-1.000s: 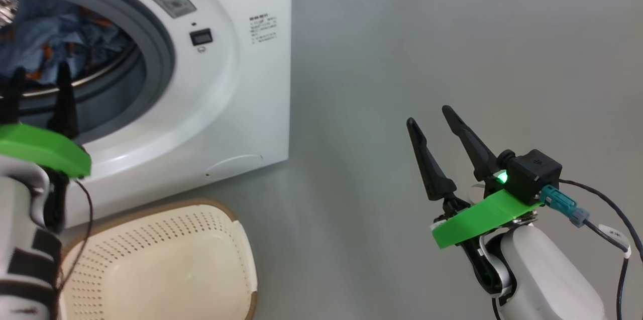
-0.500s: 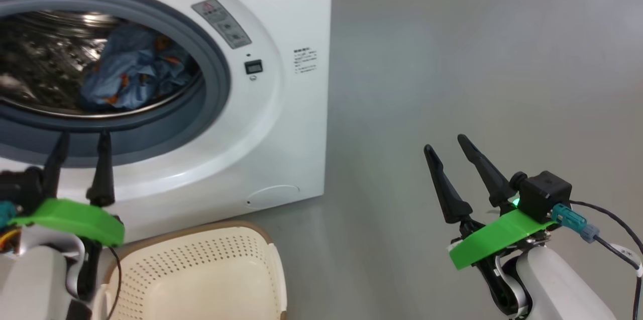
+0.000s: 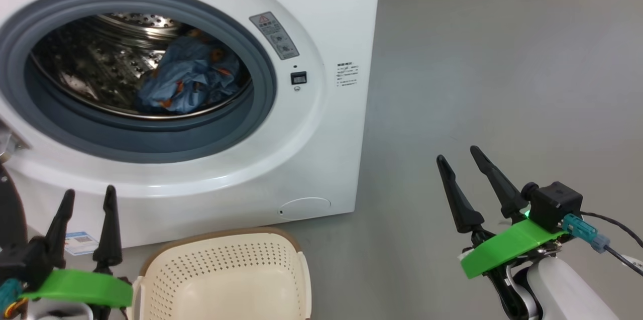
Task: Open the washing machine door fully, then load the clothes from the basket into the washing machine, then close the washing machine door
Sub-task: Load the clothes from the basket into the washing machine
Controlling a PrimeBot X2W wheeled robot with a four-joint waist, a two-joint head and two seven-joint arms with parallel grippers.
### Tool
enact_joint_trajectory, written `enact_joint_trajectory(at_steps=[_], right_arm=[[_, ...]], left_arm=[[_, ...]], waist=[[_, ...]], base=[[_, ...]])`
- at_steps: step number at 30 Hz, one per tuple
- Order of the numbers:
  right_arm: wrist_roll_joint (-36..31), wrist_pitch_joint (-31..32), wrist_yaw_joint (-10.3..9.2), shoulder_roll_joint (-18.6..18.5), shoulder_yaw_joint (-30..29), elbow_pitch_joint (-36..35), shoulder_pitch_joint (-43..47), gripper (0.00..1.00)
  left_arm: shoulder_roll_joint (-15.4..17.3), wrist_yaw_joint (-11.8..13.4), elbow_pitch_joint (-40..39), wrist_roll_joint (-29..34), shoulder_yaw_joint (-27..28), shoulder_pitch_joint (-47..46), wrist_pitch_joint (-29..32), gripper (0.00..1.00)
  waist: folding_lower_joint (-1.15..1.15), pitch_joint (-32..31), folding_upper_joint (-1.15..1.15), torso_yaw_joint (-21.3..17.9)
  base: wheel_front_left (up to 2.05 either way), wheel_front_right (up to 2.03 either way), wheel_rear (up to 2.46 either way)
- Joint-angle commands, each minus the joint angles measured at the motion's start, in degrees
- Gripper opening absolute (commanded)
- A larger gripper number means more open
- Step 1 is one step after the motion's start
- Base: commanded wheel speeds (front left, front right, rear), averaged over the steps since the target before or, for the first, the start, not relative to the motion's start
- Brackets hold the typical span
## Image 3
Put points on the teal left camera connector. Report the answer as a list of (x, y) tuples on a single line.
[(9, 297)]

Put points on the teal right camera connector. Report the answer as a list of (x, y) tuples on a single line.
[(582, 232)]

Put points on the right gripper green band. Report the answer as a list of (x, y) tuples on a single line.
[(512, 247)]

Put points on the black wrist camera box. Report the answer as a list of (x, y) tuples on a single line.
[(555, 204), (22, 259)]

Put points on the blue patterned clothing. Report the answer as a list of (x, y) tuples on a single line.
[(191, 79)]

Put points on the white front-load washing machine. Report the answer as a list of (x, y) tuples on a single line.
[(321, 124)]

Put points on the cream perforated laundry basket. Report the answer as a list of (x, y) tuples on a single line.
[(226, 280)]

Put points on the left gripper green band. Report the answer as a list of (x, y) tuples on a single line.
[(85, 287)]

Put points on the round white filter cover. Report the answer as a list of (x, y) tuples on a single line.
[(305, 208)]

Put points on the blue white energy label sticker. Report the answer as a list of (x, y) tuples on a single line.
[(80, 243)]

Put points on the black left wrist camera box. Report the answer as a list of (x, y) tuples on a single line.
[(22, 259)]

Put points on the grey warning sticker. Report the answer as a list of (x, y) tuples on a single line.
[(274, 35)]

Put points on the teal camera connector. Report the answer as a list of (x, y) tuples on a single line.
[(582, 232), (9, 297)]

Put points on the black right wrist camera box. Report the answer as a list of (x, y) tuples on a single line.
[(555, 204)]

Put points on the dark round washing machine door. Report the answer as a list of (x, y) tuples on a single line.
[(10, 209)]

